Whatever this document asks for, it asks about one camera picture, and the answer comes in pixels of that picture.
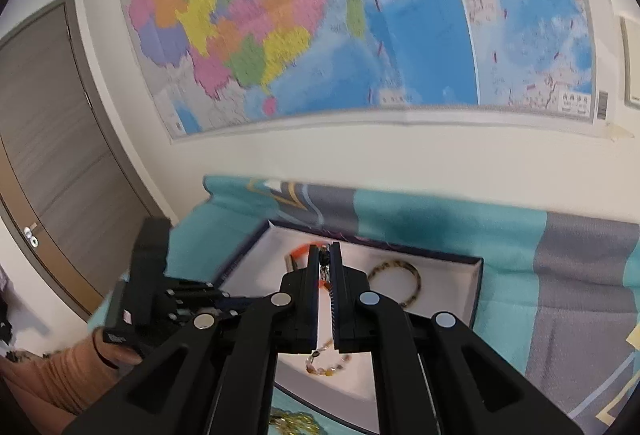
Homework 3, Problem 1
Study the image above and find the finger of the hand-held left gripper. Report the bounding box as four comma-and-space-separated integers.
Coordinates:
165, 282, 261, 322

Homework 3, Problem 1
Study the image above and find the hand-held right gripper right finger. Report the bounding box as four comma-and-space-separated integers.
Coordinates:
330, 241, 587, 435

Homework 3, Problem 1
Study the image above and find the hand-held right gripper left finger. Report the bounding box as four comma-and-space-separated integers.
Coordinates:
62, 242, 321, 435

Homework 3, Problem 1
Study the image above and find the multicoloured stone bead bracelet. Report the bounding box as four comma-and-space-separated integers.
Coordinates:
305, 245, 354, 379

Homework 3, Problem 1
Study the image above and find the dark blue cardboard box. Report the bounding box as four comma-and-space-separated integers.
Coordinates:
215, 219, 485, 435

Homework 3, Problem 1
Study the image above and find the yellow bead necklace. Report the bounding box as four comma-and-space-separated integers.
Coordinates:
267, 407, 324, 435

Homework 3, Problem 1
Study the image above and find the person's left forearm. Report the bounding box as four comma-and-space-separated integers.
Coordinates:
0, 330, 126, 435

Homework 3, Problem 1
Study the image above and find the person's left hand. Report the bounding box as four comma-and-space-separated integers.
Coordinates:
92, 327, 147, 369

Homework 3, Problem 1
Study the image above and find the orange smart watch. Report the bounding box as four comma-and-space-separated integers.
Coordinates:
285, 241, 332, 291

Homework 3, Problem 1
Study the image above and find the tortoiseshell bangle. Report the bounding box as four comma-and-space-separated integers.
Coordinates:
367, 261, 424, 309

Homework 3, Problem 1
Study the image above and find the brown wooden door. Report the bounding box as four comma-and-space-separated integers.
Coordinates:
0, 0, 176, 322

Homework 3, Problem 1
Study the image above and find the teal and grey blanket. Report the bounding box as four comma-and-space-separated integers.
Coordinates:
90, 175, 640, 435

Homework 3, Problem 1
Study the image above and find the colourful wall map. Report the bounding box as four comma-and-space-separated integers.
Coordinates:
117, 0, 608, 144

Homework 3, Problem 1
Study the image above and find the white wall switch panel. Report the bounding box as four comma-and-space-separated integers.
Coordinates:
620, 15, 640, 108

